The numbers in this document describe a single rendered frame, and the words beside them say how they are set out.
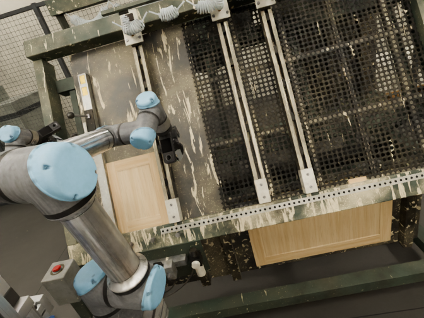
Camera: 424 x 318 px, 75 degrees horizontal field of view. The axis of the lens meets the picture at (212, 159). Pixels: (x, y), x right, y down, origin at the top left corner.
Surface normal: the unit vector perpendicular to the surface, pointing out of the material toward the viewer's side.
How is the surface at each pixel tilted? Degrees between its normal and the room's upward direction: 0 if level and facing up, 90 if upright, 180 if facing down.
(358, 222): 90
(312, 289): 0
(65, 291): 90
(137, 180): 59
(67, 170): 83
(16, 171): 53
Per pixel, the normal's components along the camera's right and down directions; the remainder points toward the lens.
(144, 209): -0.11, -0.05
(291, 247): 0.02, 0.45
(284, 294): -0.25, -0.86
